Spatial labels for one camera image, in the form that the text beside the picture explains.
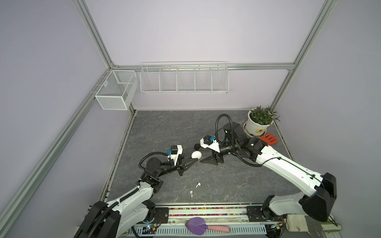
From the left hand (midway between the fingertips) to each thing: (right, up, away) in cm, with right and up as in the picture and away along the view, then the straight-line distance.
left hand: (196, 159), depth 69 cm
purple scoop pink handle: (0, -33, +2) cm, 33 cm away
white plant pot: (+39, +13, +30) cm, 50 cm away
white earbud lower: (-3, -21, +11) cm, 24 cm away
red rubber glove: (+51, +7, +33) cm, 61 cm away
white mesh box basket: (-53, +40, +30) cm, 73 cm away
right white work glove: (+48, -30, 0) cm, 57 cm away
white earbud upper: (+1, -17, +13) cm, 22 cm away
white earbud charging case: (0, +3, -2) cm, 3 cm away
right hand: (+2, +3, -1) cm, 3 cm away
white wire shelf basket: (-8, +48, +28) cm, 56 cm away
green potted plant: (+43, +22, +24) cm, 54 cm away
